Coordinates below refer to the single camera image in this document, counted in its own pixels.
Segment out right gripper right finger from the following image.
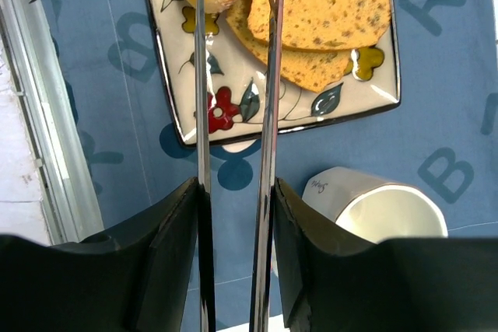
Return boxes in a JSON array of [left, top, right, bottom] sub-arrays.
[[274, 179, 497, 331]]

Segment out blue letter-print placemat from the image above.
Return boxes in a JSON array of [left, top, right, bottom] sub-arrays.
[[26, 0, 498, 332]]

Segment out square floral ceramic plate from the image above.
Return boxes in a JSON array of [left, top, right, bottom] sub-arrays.
[[148, 0, 401, 148]]

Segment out silver metal tongs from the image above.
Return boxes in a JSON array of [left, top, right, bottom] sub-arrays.
[[195, 0, 284, 332]]

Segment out herb bread slice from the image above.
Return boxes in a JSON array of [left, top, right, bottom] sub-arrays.
[[226, 0, 351, 93], [247, 0, 392, 52]]

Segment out white ceramic mug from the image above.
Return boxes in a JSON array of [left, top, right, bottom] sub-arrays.
[[302, 166, 448, 243]]

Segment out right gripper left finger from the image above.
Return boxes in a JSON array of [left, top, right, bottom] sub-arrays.
[[1, 178, 198, 331]]

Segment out aluminium table frame rail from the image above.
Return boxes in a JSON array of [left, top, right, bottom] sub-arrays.
[[1, 0, 103, 244]]

